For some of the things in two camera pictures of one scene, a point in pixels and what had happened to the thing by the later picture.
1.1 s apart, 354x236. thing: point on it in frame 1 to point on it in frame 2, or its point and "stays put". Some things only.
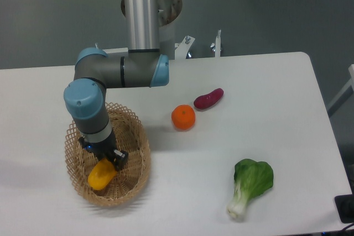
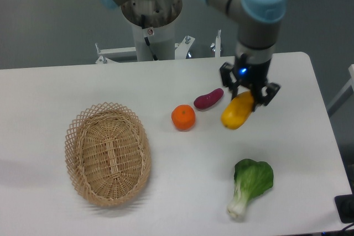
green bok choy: x=251 y=179 stays put
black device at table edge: x=345 y=206 stays put
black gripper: x=106 y=149 to x=253 y=74
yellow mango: x=101 y=174 to x=236 y=112
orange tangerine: x=183 y=116 stays put
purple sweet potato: x=205 y=100 stays put
